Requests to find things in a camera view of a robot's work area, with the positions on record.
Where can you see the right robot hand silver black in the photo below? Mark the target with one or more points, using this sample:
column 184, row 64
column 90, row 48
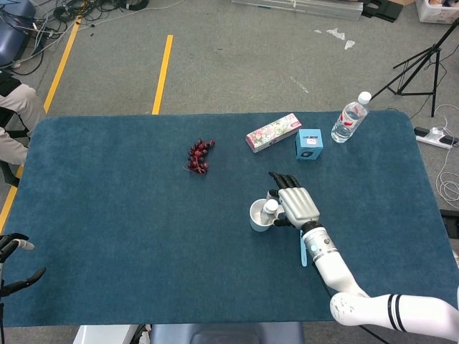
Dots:
column 299, row 206

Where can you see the left robot hand black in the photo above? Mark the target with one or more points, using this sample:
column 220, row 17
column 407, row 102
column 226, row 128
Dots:
column 21, row 241

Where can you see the white toothpaste tube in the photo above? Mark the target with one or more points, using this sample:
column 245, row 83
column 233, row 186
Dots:
column 271, row 206

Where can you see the light blue toothbrush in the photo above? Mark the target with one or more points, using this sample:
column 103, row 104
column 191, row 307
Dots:
column 304, row 256

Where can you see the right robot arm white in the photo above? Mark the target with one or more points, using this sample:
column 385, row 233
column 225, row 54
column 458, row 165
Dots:
column 333, row 265

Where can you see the blue speaker box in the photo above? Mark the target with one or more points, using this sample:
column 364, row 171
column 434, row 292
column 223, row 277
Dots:
column 308, row 143

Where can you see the pink floral carton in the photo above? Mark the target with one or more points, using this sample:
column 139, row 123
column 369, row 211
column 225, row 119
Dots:
column 272, row 132

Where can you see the clear water bottle red label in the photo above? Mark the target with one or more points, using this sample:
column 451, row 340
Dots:
column 348, row 122

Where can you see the blue table carpet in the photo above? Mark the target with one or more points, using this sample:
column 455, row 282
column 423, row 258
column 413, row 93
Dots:
column 125, row 215

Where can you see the red grape bunch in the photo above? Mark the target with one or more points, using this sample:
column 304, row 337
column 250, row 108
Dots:
column 197, row 156

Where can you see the person in beige trousers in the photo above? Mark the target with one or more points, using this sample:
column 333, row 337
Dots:
column 18, row 104

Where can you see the white power strip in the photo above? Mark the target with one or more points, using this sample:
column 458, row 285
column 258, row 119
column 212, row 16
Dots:
column 430, row 138

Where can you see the robot torso base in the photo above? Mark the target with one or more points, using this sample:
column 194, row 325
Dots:
column 215, row 333

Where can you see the dark blue padded seat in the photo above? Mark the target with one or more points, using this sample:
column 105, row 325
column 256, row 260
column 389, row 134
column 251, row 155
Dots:
column 10, row 43

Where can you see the black tripod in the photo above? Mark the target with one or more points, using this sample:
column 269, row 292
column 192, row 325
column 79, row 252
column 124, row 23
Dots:
column 435, row 48

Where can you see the white plastic basket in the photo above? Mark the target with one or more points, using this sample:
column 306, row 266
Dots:
column 434, row 14

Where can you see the aluminium rail bundle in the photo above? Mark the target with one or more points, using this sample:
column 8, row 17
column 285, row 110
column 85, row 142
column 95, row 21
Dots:
column 305, row 9

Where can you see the black flat bracket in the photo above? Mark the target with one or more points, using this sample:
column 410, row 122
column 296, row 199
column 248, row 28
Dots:
column 380, row 12

